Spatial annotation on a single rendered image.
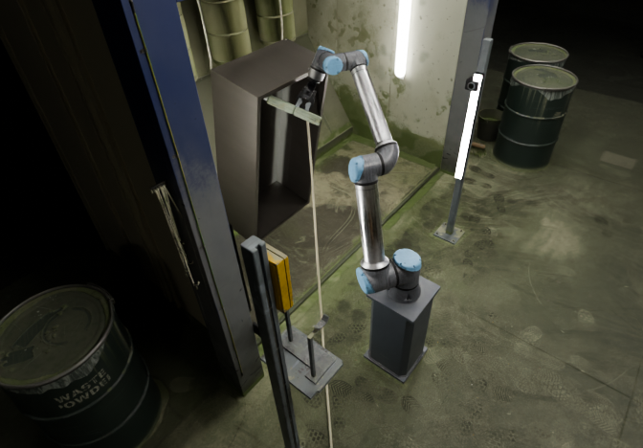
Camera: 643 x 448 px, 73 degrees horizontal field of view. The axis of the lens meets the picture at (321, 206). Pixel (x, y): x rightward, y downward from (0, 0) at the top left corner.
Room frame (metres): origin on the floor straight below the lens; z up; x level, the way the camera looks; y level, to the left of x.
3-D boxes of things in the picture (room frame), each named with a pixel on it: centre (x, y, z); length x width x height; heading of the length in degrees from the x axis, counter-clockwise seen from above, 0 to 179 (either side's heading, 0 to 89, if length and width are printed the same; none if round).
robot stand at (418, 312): (1.57, -0.44, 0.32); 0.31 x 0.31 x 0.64; 49
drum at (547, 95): (3.80, -2.14, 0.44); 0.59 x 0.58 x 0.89; 153
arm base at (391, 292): (1.57, -0.44, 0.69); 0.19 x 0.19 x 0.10
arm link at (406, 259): (1.57, -0.43, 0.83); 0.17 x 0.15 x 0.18; 107
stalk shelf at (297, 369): (1.08, 0.13, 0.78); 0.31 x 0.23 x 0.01; 49
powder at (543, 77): (3.81, -2.14, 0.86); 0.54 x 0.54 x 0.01
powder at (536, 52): (4.42, -2.35, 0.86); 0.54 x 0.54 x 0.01
